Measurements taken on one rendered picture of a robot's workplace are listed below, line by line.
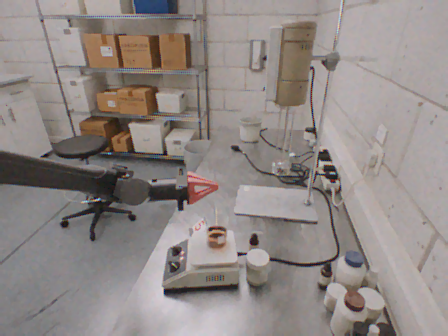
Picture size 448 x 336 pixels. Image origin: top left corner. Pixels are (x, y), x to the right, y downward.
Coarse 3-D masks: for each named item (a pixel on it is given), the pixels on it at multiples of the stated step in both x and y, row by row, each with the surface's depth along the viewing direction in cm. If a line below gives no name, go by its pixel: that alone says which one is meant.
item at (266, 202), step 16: (240, 192) 109; (256, 192) 109; (272, 192) 109; (288, 192) 109; (304, 192) 109; (240, 208) 100; (256, 208) 100; (272, 208) 100; (288, 208) 100; (304, 208) 100
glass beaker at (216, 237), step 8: (208, 216) 71; (224, 216) 71; (208, 224) 72; (224, 224) 72; (208, 232) 68; (216, 232) 67; (224, 232) 68; (208, 240) 70; (216, 240) 69; (224, 240) 70; (216, 248) 70
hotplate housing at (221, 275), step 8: (232, 264) 69; (184, 272) 67; (192, 272) 67; (200, 272) 67; (208, 272) 67; (216, 272) 68; (224, 272) 68; (232, 272) 68; (168, 280) 68; (176, 280) 68; (184, 280) 68; (192, 280) 68; (200, 280) 69; (208, 280) 69; (216, 280) 69; (224, 280) 69; (232, 280) 69; (168, 288) 69; (176, 288) 70; (184, 288) 70; (192, 288) 70
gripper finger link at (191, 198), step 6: (192, 180) 62; (198, 180) 63; (192, 186) 62; (210, 186) 65; (216, 186) 65; (192, 192) 64; (204, 192) 65; (210, 192) 66; (186, 198) 64; (192, 198) 64; (198, 198) 65; (192, 204) 65
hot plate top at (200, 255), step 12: (192, 240) 74; (204, 240) 74; (228, 240) 74; (192, 252) 70; (204, 252) 70; (216, 252) 70; (228, 252) 70; (192, 264) 67; (204, 264) 67; (216, 264) 67; (228, 264) 67
